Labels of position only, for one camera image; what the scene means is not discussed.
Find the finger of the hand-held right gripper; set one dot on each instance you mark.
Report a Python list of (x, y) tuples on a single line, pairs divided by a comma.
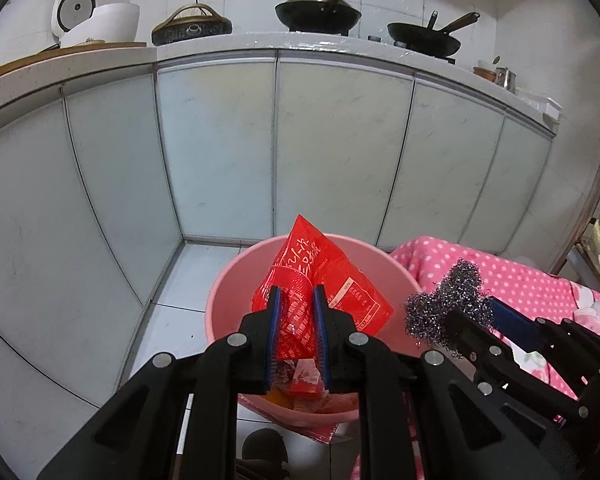
[(515, 325), (472, 347)]

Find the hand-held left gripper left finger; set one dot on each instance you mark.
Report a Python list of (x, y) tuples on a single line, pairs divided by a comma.
[(274, 345)]

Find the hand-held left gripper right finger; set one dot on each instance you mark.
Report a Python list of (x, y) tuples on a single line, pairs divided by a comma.
[(321, 345)]

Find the steel wool scourer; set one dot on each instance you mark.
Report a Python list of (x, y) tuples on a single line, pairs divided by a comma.
[(440, 305)]

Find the pink plastic bucket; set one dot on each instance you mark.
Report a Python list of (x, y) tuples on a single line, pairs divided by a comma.
[(230, 300)]

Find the red plastic bag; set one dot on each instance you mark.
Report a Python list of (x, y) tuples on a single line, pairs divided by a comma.
[(325, 270)]

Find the pink polka dot blanket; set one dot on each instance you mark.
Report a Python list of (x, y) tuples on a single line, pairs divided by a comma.
[(480, 270)]

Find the white plastic bag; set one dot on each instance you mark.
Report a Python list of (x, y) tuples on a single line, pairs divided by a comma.
[(592, 312)]

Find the row of cabinet doors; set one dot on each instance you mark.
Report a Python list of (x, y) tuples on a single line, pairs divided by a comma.
[(330, 135)]

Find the white plastic tray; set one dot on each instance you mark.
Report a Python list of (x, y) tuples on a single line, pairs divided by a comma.
[(540, 102)]

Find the steel kettle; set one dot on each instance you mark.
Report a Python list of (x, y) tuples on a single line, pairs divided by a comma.
[(505, 80)]

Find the brown bowl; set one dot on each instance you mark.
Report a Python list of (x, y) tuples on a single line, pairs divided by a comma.
[(486, 72)]

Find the black frying pan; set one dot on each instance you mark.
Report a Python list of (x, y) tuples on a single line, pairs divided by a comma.
[(420, 37)]

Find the white kitchen countertop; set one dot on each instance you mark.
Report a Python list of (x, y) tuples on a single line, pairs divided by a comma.
[(230, 42)]

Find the gas stove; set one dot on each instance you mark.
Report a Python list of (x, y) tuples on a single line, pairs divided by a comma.
[(375, 38)]

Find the black electric cooking pot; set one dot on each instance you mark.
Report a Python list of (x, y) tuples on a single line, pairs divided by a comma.
[(190, 30)]

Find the black wok with lid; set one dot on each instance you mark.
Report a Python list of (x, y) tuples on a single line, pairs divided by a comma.
[(315, 12)]

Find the white rice cooker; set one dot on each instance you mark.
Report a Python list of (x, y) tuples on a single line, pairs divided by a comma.
[(105, 22)]

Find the wooden cutting board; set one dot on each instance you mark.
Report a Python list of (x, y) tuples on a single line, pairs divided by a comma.
[(30, 62)]

